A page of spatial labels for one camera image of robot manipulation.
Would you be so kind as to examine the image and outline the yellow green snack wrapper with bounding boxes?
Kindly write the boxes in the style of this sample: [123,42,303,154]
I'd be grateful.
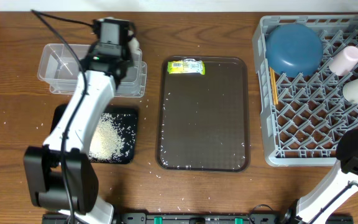
[167,58,205,75]

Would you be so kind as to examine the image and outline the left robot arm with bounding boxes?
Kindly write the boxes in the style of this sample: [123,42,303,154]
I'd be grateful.
[24,17,137,223]

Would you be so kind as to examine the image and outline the black plastic tray bin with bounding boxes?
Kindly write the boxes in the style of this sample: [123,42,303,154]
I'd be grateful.
[50,104,139,165]

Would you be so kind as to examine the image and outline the grey dishwasher rack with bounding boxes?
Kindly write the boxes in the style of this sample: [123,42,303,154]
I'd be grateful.
[252,14,358,167]

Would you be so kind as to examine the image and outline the white paper napkin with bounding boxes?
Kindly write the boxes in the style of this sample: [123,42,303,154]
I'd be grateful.
[128,30,140,54]

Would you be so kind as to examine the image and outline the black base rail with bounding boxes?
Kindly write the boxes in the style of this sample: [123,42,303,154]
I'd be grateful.
[42,213,354,224]

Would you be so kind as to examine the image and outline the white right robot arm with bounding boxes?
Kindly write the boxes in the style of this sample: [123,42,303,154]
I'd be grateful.
[279,129,358,223]

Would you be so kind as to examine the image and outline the pink cup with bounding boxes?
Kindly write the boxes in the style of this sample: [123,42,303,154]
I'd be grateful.
[328,46,358,76]

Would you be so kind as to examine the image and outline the dark blue plate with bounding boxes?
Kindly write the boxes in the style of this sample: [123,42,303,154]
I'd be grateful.
[265,23,323,78]

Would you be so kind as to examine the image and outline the clear plastic bin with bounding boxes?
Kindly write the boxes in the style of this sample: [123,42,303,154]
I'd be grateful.
[37,44,147,98]

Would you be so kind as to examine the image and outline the dark brown serving tray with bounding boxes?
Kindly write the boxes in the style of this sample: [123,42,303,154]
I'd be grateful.
[156,55,250,172]

